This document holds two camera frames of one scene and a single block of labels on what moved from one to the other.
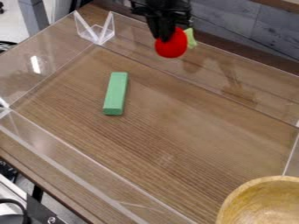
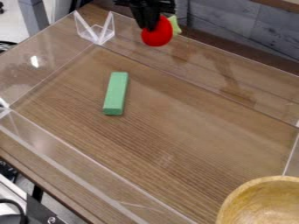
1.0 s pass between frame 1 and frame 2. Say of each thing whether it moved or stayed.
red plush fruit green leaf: moved
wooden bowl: stayed
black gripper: moved
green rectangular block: stayed
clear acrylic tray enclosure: stayed
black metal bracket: stayed
